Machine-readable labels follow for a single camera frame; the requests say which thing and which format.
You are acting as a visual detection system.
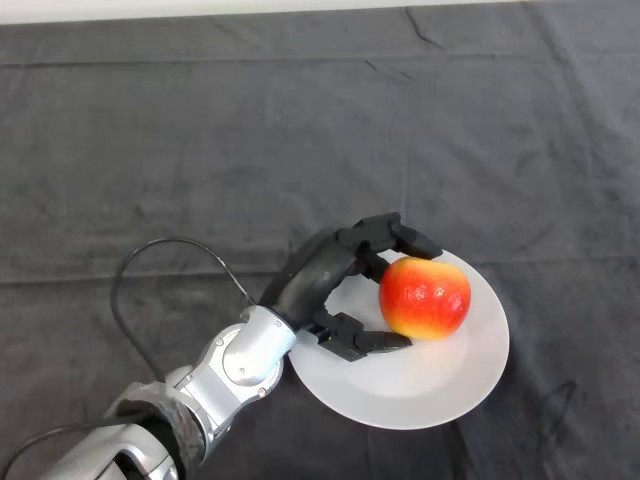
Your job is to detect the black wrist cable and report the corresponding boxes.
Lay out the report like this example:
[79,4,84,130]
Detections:
[0,236,260,480]

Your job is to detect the red yellow apple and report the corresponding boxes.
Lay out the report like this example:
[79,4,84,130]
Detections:
[378,257,473,342]

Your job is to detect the black cloth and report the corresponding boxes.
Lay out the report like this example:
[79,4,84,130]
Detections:
[0,3,640,480]

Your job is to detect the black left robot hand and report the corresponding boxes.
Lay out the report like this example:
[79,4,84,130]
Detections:
[258,212,443,363]

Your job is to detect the white round plate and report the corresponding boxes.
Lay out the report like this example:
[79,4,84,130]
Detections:
[282,247,511,431]

